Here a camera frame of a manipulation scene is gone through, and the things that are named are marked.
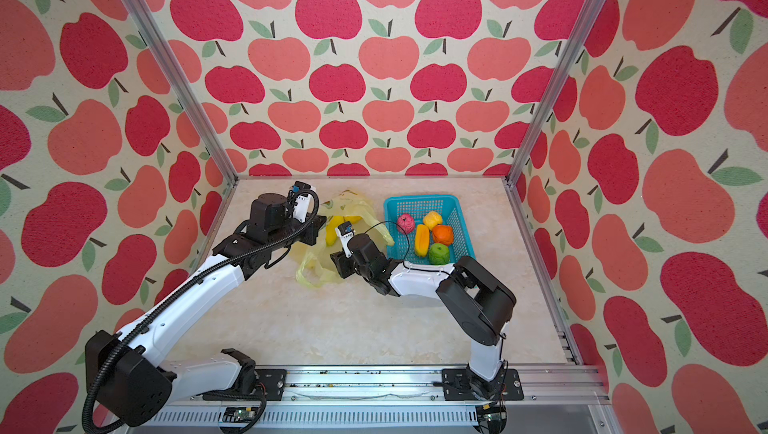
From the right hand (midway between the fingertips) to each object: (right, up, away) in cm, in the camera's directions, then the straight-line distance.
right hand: (342, 250), depth 88 cm
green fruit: (+30, -2, +4) cm, 31 cm away
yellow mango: (+25, +2, +10) cm, 27 cm away
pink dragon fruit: (+20, +8, +13) cm, 25 cm away
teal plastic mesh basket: (+35, +13, +15) cm, 40 cm away
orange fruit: (+33, +4, +10) cm, 34 cm away
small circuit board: (-23, -37, -17) cm, 47 cm away
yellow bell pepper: (+29, +9, +13) cm, 33 cm away
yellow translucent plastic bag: (-6, -1, -12) cm, 13 cm away
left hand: (-2, +10, -10) cm, 14 cm away
